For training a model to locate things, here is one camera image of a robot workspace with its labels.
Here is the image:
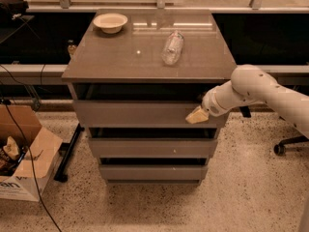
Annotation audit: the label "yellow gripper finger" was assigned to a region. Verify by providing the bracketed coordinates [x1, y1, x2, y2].
[185, 105, 210, 124]

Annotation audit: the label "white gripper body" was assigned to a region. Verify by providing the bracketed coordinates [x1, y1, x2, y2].
[202, 86, 229, 117]

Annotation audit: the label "grey top drawer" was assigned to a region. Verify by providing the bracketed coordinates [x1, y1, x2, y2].
[73, 101, 228, 129]

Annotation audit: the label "grey drawer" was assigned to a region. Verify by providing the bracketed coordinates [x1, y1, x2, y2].
[73, 101, 228, 129]
[89, 138, 217, 158]
[99, 165, 208, 181]

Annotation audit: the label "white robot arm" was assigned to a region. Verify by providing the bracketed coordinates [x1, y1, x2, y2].
[185, 65, 309, 138]

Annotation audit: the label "grey drawer cabinet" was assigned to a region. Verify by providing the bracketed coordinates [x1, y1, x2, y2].
[62, 9, 236, 185]

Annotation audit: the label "grey middle drawer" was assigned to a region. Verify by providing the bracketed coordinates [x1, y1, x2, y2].
[89, 138, 217, 158]

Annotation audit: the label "grey bottom drawer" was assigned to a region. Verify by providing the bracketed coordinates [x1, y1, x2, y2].
[99, 165, 208, 181]

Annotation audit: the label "clear plastic water bottle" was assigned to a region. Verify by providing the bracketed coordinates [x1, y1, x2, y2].
[161, 30, 184, 66]

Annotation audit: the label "white paper bowl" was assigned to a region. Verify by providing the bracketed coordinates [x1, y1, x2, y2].
[94, 14, 127, 34]

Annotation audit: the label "black table leg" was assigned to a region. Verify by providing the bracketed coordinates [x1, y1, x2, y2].
[54, 125, 84, 183]

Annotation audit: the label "small bottle behind cabinet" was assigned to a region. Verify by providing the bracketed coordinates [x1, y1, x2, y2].
[68, 40, 77, 56]

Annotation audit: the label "cardboard box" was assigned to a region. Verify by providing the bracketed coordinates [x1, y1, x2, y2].
[0, 104, 63, 202]

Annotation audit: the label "snack bags in box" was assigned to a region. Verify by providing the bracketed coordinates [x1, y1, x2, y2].
[0, 136, 25, 176]

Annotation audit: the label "black bag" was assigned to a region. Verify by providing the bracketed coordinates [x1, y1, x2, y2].
[0, 0, 29, 24]

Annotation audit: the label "black cable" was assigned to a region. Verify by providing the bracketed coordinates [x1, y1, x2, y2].
[0, 63, 64, 232]

